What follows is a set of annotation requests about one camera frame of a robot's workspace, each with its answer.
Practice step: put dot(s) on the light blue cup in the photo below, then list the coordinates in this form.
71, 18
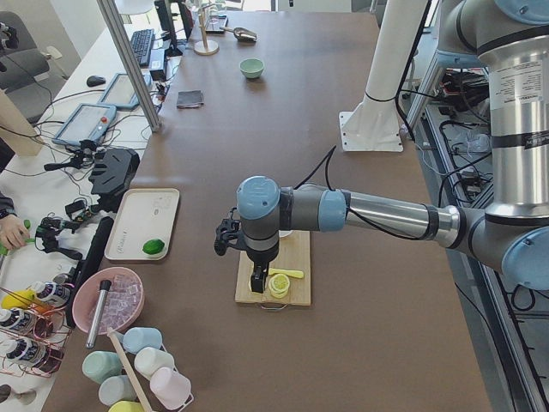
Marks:
137, 338

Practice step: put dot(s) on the cream rabbit tray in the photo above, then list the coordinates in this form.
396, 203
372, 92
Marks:
143, 214

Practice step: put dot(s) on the metal scoop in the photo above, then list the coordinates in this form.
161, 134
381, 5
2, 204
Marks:
241, 34

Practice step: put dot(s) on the green lime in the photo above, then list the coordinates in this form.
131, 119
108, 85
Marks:
153, 247

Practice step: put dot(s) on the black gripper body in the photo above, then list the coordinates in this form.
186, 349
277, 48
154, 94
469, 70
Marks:
261, 257

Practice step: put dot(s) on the far blue teach pendant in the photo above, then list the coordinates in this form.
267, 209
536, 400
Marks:
120, 93

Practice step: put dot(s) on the black monitor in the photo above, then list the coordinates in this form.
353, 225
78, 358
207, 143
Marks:
168, 11

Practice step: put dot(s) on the black keyboard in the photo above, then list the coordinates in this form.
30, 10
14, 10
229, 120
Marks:
141, 42

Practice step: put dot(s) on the lemon slice stack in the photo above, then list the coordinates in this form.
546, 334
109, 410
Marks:
279, 285

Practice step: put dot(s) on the grey folded cloth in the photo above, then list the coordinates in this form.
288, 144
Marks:
189, 99

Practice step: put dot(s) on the green pastel cup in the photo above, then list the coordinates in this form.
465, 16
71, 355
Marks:
101, 365

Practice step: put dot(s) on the pink bowl with ice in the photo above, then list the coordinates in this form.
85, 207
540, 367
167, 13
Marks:
124, 301

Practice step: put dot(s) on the black computer mouse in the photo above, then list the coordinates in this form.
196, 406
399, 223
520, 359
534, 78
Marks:
94, 81

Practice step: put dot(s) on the yellow plastic knife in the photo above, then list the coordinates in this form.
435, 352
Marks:
286, 273

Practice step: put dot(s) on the steel muddler tool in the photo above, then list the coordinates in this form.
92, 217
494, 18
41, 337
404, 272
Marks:
94, 329

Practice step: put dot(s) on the white pastel cup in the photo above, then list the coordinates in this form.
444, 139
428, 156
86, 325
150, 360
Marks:
149, 360

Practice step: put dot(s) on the black plastic bracket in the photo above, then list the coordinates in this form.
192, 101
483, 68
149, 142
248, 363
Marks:
111, 176

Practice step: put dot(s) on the yellow pastel cup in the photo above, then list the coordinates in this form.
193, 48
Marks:
126, 406

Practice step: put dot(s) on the wooden stick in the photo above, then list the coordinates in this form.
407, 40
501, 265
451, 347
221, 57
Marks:
142, 397

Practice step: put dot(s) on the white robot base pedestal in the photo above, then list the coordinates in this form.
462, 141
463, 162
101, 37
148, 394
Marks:
373, 125

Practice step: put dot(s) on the aluminium frame post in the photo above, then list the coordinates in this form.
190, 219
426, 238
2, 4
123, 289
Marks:
115, 25

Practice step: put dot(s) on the near blue teach pendant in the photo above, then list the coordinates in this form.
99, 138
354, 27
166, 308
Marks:
87, 122

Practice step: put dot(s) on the mint green bowl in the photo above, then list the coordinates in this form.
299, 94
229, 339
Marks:
251, 68

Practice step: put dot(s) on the person's hand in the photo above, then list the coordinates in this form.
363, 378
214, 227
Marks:
14, 234

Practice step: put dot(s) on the grey blue pastel cup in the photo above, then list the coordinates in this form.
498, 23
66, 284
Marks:
115, 389

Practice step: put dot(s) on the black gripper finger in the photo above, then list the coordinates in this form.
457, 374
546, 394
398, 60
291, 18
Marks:
256, 279
263, 277

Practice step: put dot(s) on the blue teach pendant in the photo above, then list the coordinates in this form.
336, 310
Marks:
120, 93
87, 122

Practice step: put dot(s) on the bamboo cutting board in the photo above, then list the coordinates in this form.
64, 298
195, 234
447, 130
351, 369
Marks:
294, 258

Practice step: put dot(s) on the pink pastel cup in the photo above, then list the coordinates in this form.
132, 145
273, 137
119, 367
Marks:
171, 388

